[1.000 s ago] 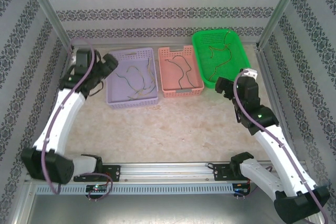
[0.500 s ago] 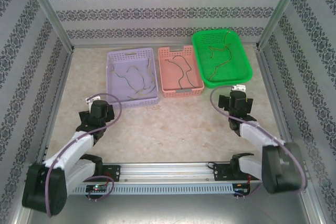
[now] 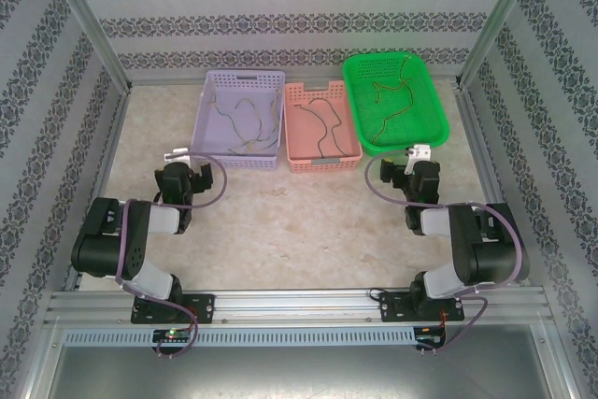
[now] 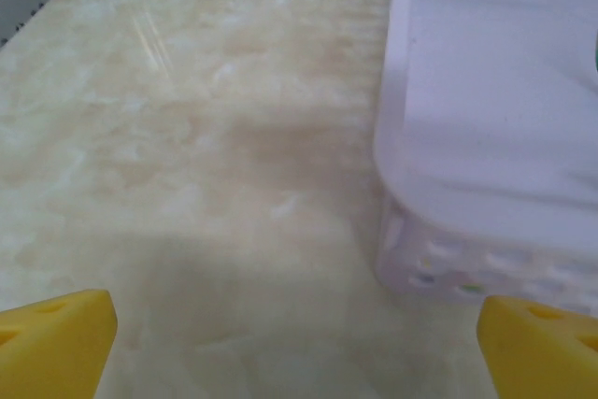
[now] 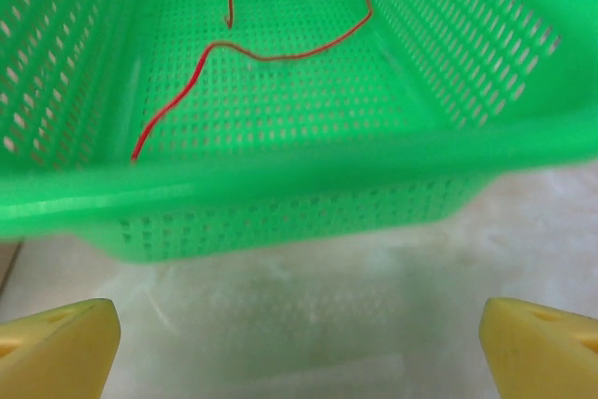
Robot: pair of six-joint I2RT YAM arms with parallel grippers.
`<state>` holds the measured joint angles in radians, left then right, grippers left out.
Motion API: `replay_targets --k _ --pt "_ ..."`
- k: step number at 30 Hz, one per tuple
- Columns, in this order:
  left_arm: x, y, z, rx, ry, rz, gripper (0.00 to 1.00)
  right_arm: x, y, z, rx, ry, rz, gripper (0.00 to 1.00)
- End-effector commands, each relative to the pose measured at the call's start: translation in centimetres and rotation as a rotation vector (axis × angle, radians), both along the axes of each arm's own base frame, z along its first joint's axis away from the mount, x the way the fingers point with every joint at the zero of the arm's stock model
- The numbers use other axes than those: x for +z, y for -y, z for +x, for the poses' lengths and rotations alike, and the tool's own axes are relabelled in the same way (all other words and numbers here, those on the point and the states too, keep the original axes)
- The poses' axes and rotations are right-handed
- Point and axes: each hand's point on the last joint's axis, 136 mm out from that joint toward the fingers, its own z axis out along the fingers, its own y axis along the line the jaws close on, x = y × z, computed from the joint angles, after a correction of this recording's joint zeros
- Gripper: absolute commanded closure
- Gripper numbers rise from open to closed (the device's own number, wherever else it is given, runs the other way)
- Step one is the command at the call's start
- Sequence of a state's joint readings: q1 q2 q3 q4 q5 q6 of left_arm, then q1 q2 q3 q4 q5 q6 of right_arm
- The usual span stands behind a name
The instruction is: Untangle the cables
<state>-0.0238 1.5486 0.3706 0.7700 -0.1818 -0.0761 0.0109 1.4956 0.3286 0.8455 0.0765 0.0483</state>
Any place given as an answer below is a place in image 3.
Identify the grey slotted cable duct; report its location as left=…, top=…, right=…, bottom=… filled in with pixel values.
left=63, top=327, right=417, bottom=348

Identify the yellow wire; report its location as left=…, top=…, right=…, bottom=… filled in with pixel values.
left=228, top=93, right=281, bottom=157
left=206, top=102, right=247, bottom=148
left=233, top=97, right=267, bottom=150

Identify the aluminium frame post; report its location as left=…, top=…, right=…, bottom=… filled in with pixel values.
left=36, top=0, right=135, bottom=94
left=455, top=0, right=548, bottom=92

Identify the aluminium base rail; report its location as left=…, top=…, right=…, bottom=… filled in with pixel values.
left=46, top=290, right=548, bottom=325

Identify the aluminium table edge beam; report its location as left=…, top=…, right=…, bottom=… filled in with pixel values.
left=63, top=85, right=137, bottom=292
left=455, top=83, right=548, bottom=291

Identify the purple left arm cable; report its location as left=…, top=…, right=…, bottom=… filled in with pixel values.
left=115, top=153, right=230, bottom=359

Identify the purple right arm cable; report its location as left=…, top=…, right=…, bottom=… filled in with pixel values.
left=363, top=149, right=524, bottom=354

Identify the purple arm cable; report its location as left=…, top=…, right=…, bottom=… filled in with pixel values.
left=115, top=153, right=230, bottom=359
left=363, top=149, right=524, bottom=354

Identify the green plastic basket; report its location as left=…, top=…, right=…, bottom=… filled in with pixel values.
left=342, top=51, right=450, bottom=157

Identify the grey metal panel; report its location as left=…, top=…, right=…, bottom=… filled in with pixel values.
left=46, top=346, right=569, bottom=399

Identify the pink plastic basket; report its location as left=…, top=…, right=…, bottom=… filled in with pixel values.
left=283, top=80, right=364, bottom=175

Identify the small circuit board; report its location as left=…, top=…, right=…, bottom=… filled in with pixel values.
left=152, top=329, right=192, bottom=344
left=415, top=326, right=448, bottom=349

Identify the purple plastic basket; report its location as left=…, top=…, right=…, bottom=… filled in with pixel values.
left=190, top=69, right=287, bottom=171

